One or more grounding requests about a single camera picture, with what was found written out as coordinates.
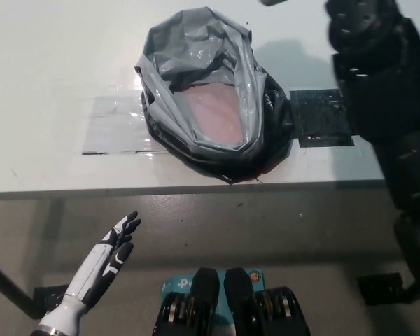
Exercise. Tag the pink red box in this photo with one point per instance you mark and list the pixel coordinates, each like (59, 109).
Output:
(217, 115)

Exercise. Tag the grey black plastic bag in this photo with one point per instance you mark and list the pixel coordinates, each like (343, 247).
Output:
(168, 105)

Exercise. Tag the clear tape patch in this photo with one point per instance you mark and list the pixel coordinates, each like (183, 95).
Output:
(115, 126)

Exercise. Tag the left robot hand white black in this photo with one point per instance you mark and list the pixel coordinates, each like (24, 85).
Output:
(91, 266)

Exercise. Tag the black tape patch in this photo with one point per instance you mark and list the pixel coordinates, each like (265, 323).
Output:
(318, 119)

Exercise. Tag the robot torso black teal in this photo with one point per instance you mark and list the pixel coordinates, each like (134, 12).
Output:
(238, 301)

